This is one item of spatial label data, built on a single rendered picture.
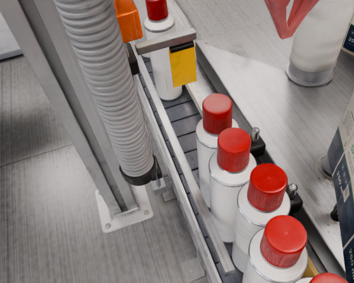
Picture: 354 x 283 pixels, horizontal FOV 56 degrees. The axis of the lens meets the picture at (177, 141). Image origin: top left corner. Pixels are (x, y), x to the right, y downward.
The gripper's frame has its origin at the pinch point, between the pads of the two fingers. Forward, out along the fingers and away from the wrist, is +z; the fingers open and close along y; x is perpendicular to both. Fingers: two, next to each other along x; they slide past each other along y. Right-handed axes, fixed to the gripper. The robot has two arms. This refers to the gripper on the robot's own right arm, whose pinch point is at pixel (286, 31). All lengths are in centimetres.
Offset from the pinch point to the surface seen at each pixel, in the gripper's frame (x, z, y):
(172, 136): 16.4, 12.8, 0.6
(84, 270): 35.8, 25.6, -8.5
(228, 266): 16.7, 12.9, -19.7
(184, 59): 13.6, -1.3, -0.7
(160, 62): 13.3, 11.2, 15.9
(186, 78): 13.6, 1.6, -0.7
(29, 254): 44, 25, -3
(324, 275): 12.2, 0.7, -26.3
